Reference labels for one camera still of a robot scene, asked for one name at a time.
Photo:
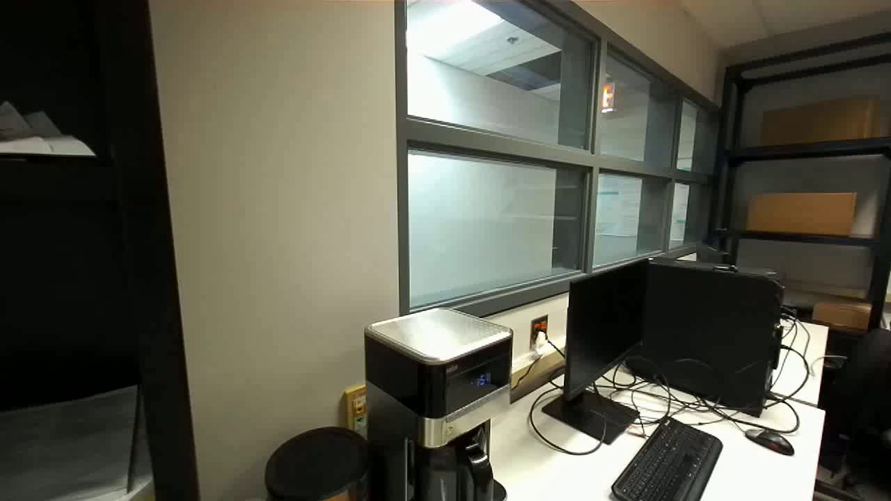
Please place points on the wide flat cardboard box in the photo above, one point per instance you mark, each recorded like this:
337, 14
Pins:
802, 212

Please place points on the black computer tower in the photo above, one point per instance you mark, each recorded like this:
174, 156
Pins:
710, 335

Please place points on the black desk chair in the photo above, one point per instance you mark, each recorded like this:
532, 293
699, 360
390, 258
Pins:
865, 400

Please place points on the grey window frame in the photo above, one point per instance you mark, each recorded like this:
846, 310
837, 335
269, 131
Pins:
496, 144

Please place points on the black round container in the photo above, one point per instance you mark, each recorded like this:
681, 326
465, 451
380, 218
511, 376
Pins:
316, 463

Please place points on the glass coffee carafe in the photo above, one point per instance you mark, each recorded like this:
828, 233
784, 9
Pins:
462, 474

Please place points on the stack of white papers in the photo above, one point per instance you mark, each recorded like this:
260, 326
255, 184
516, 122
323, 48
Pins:
42, 141

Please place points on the yellow wall outlet plate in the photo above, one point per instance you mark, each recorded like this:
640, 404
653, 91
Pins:
354, 408

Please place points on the black keyboard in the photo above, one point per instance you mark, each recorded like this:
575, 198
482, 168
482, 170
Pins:
665, 463

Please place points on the tall black bookcase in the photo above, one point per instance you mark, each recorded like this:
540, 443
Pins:
65, 259

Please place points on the black computer monitor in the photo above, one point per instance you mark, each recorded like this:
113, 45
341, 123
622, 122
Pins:
604, 325

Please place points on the black metal storage rack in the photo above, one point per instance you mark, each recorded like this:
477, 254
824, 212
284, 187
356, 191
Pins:
807, 151

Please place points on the small cardboard box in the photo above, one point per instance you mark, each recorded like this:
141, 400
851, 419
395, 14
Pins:
842, 314

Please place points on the black computer mouse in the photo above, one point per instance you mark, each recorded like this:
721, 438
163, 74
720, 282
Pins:
770, 440

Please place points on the black and steel coffeemaker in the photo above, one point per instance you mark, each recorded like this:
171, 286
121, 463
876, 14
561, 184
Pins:
436, 365

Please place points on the large cardboard box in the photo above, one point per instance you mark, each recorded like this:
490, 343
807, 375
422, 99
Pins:
823, 122

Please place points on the white plug in outlet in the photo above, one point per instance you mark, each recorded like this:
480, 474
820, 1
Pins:
537, 340

